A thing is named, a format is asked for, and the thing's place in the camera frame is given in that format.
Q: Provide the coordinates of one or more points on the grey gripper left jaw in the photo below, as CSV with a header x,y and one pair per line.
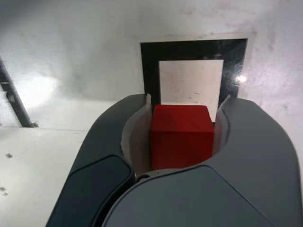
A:
x,y
99,165

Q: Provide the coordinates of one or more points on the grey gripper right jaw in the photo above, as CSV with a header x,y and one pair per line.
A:
x,y
236,177

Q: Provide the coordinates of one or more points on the red cube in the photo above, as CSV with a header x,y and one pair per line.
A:
x,y
182,142

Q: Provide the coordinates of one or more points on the black tape square outline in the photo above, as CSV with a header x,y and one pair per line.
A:
x,y
189,50

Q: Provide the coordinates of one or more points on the black tape strip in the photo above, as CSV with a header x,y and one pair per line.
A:
x,y
16,101

